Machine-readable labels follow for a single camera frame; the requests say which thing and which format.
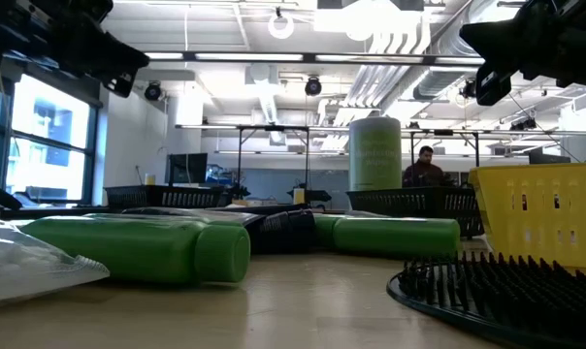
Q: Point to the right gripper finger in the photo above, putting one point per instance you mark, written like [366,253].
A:
[492,29]
[497,48]

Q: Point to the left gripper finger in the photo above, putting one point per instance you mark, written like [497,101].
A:
[108,47]
[108,62]

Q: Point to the bagged black round pad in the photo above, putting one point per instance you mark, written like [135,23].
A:
[135,211]

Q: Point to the green travel bottle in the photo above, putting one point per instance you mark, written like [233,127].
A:
[128,252]
[395,237]
[324,230]
[167,219]

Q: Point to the black background robot arm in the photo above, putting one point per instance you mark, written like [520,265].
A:
[317,195]
[237,191]

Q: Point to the large window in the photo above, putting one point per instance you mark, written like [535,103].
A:
[50,121]

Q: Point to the yellow cup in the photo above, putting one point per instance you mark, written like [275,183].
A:
[150,180]
[299,196]

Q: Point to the black background monitor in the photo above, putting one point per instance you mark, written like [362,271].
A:
[186,168]

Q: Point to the yellow plastic basket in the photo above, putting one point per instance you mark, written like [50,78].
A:
[535,177]

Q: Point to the black plastic basket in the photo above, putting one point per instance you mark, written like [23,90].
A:
[162,196]
[419,203]

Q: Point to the person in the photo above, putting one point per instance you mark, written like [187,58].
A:
[424,174]

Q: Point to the green disinfecting wipes canister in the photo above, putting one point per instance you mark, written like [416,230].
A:
[375,155]

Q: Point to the round ceiling lamp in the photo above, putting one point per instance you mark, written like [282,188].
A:
[281,36]

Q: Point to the long ceiling light bar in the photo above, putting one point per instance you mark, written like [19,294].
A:
[310,57]

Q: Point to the cotton swab bag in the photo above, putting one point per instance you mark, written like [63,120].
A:
[26,266]

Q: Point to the black oval bristle brush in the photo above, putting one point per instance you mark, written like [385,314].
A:
[506,300]

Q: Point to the black ceiling camera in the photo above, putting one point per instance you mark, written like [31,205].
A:
[153,91]
[313,86]
[469,89]
[523,125]

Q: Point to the black background rig frame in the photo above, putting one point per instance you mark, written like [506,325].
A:
[443,132]
[273,128]

